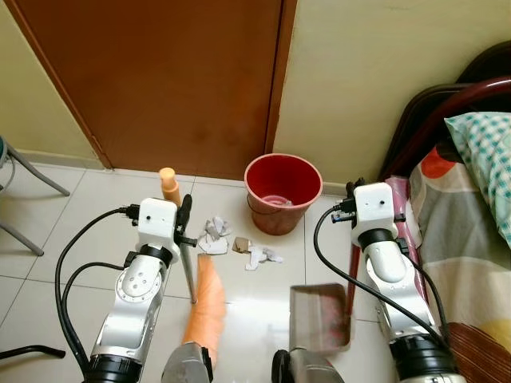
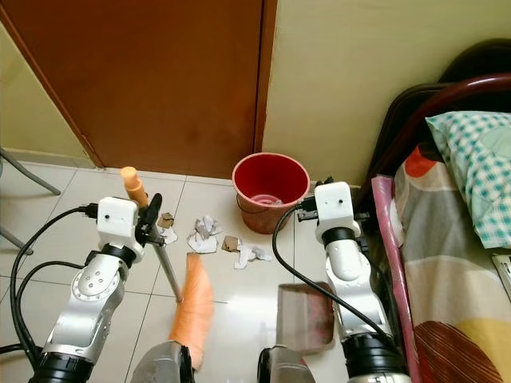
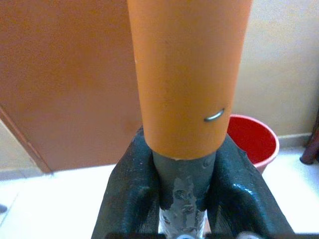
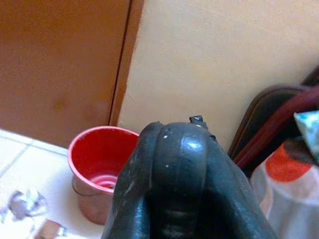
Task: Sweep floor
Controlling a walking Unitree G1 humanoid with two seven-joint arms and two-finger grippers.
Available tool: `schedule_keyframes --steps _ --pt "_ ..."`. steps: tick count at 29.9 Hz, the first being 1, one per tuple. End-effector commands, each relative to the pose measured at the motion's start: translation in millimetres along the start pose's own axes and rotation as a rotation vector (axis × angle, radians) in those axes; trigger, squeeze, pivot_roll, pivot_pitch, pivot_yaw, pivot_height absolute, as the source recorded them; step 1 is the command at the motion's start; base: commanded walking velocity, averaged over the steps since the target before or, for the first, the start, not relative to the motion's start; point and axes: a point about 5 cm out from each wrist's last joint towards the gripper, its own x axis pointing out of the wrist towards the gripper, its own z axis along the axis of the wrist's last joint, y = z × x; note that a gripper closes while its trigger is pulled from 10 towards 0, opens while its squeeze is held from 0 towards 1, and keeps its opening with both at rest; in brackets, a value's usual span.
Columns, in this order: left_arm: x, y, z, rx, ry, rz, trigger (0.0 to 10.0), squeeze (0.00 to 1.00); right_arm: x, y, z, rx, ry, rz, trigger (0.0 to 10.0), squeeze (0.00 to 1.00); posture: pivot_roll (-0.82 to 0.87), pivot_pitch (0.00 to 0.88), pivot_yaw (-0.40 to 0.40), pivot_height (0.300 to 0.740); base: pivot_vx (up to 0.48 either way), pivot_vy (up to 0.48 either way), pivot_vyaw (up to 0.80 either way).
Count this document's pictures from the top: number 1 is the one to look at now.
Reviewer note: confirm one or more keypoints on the colourful patterned bedsheet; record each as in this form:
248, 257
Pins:
463, 271

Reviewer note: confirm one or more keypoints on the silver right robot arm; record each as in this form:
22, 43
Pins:
391, 279

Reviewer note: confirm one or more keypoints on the brown wooden door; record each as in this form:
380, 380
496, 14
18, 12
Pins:
160, 80

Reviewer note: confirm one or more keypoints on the dark bed headboard frame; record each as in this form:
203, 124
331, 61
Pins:
455, 92

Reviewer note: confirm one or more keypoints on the grey metal chair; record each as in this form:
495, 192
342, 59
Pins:
36, 173

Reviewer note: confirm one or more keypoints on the brown cardboard scrap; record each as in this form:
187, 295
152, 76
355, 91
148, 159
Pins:
242, 245

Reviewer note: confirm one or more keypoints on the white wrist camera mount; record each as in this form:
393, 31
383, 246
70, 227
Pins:
156, 223
374, 206

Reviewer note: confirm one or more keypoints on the grey right robot leg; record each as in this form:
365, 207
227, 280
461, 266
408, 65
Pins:
311, 369

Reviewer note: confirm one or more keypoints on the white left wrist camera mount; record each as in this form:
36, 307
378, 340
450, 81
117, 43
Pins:
156, 223

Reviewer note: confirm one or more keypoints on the red plastic bucket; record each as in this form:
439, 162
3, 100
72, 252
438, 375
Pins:
281, 215

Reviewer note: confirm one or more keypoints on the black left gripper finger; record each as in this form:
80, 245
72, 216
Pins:
187, 204

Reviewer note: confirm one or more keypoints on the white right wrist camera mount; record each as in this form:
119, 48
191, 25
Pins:
374, 206

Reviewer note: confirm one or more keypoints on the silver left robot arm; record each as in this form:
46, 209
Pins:
132, 307

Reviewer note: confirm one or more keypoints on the brown dustpan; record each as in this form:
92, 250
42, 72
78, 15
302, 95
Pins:
319, 315

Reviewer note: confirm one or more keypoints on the black stand foot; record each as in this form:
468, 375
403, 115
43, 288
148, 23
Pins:
32, 350

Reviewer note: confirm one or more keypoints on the large crumpled white paper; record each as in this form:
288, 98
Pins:
214, 238

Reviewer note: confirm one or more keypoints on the pink bed side rail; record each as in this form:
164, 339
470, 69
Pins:
413, 251

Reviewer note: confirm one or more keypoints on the grey robot leg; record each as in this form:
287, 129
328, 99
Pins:
188, 365
311, 369

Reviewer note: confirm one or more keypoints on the orange broom with metal shaft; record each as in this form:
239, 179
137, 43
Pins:
207, 311

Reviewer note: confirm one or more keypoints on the green checked pillow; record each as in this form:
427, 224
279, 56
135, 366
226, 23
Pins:
487, 159

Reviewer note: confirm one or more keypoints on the grey left robot leg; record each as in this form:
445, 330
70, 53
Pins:
188, 365

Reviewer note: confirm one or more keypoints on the long crumpled white paper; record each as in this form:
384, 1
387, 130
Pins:
259, 255

